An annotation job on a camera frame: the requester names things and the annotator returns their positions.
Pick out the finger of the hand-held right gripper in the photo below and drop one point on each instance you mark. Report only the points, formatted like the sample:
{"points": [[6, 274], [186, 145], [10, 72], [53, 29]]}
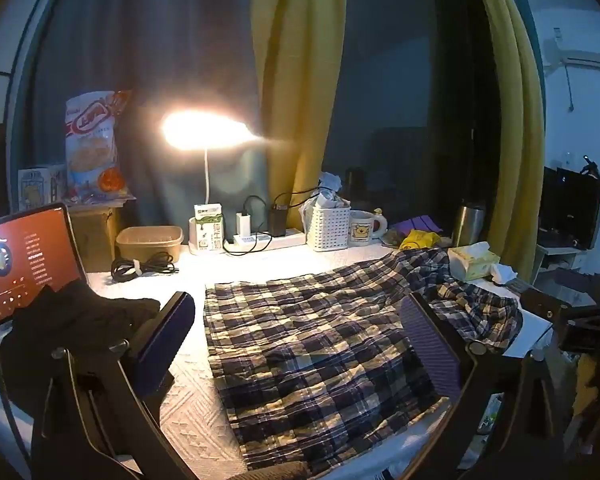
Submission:
{"points": [[587, 335], [545, 303]]}

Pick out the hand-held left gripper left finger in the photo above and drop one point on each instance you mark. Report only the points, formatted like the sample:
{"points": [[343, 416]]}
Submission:
{"points": [[162, 332]]}

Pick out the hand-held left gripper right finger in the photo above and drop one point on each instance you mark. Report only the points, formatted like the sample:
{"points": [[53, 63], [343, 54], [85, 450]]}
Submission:
{"points": [[430, 350]]}

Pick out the plaid pants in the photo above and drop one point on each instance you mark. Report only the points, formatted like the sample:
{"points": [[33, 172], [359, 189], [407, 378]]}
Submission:
{"points": [[305, 340]]}

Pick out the white shelf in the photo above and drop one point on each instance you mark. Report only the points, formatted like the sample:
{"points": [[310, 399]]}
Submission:
{"points": [[560, 260]]}

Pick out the crumpled white tissue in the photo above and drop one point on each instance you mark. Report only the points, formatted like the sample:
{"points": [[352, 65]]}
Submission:
{"points": [[503, 274]]}

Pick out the white textured tablecloth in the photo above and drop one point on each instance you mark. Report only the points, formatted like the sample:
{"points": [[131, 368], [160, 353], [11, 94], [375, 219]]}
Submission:
{"points": [[190, 410]]}

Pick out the yellow tissue pack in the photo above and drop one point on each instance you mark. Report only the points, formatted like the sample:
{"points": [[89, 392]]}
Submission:
{"points": [[472, 262]]}

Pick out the brown plastic container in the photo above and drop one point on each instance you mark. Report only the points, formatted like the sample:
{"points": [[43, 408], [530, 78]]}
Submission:
{"points": [[147, 245]]}

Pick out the black cloth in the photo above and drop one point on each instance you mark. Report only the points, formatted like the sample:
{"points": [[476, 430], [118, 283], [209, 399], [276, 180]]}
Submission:
{"points": [[55, 320]]}

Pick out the stainless steel tumbler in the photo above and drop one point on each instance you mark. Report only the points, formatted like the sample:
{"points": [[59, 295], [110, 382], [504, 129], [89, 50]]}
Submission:
{"points": [[467, 225]]}

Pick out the yellow plastic bag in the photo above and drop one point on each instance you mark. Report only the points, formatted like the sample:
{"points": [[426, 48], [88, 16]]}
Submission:
{"points": [[420, 240]]}

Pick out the cardboard box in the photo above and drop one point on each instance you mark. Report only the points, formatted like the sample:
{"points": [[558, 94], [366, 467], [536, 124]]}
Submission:
{"points": [[92, 240]]}

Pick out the small grey-green packet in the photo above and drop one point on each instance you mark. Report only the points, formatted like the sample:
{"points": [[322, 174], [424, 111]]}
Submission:
{"points": [[393, 238]]}

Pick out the purple pouch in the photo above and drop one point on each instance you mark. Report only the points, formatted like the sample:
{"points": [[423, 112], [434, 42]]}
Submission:
{"points": [[420, 224]]}

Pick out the white charger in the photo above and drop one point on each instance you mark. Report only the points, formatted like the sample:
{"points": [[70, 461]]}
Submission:
{"points": [[243, 224]]}

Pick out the white bear print mug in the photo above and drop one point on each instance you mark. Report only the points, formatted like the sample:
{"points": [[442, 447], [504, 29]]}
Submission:
{"points": [[362, 230]]}

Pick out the white power strip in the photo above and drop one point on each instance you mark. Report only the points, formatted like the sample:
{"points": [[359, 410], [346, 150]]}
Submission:
{"points": [[280, 240]]}

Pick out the tablet with lit screen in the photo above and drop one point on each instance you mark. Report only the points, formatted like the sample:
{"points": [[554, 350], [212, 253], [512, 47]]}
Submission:
{"points": [[30, 255]]}

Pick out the white plastic basket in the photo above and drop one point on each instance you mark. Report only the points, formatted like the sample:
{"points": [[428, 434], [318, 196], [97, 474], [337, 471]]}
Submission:
{"points": [[329, 230]]}

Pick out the black power adapter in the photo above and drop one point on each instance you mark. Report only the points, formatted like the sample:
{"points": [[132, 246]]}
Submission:
{"points": [[278, 221]]}

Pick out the crumpled white paper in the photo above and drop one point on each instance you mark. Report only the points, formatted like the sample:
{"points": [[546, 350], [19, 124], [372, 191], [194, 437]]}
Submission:
{"points": [[330, 187]]}

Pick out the small illustrated paper box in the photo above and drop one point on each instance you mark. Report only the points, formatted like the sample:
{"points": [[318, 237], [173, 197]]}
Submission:
{"points": [[35, 187]]}

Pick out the yellow curtain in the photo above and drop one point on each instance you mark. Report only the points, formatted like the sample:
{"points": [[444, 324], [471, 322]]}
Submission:
{"points": [[300, 85], [517, 110]]}

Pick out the large snack bag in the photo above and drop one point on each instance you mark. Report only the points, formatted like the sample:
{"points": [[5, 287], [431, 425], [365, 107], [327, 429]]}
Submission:
{"points": [[92, 150]]}

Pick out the white desk lamp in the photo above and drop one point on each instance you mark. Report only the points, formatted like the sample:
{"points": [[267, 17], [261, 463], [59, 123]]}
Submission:
{"points": [[200, 130]]}

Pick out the white air conditioner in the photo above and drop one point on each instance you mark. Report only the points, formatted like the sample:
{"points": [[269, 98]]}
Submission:
{"points": [[585, 55]]}

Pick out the blue-grey curtain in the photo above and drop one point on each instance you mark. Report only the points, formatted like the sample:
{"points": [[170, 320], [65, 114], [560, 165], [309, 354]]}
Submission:
{"points": [[155, 35]]}

